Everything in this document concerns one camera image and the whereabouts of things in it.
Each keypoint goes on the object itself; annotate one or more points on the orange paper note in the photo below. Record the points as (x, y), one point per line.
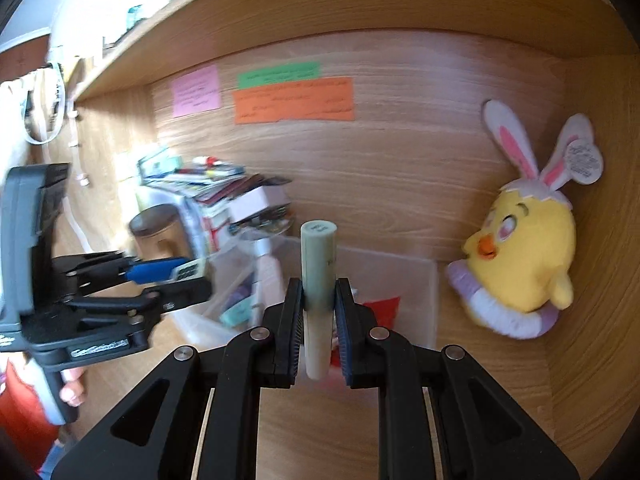
(292, 102)

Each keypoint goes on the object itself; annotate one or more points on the person's red clothing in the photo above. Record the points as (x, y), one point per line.
(20, 410)

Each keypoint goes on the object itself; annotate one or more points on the red packet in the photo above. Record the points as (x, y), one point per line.
(385, 310)

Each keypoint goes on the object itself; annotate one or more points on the yellow chick plush toy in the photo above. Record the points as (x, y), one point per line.
(530, 260)

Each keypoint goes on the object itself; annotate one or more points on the white bowl of beads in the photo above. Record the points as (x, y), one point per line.
(270, 225)

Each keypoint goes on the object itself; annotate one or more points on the pink paper note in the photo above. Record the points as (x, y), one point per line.
(196, 91)

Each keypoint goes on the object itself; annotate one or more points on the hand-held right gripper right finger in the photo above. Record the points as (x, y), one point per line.
(344, 330)

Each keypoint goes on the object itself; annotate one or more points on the pale green tube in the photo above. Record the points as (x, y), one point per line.
(318, 260)

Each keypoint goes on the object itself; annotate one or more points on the wooden shelf board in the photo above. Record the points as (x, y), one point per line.
(350, 0)

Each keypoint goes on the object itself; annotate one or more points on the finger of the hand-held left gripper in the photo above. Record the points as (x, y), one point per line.
(150, 270)
(185, 292)

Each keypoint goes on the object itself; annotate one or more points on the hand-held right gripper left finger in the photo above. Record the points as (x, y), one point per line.
(296, 330)

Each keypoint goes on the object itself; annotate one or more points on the mint green tube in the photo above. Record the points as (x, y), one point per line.
(237, 312)

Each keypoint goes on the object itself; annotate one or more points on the person's left hand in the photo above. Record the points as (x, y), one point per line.
(74, 392)

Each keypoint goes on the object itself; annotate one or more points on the white cardboard box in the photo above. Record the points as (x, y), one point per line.
(255, 202)

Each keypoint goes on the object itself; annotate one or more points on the red white marker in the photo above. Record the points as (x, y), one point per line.
(207, 160)

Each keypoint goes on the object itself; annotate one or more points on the green paper note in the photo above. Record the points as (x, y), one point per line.
(277, 75)

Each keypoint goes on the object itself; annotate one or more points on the white tile with black dots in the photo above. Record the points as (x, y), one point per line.
(187, 271)

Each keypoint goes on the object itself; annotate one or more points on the clear plastic storage box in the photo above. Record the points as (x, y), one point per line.
(425, 300)

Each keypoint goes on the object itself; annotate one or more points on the stack of books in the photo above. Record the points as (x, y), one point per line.
(220, 185)

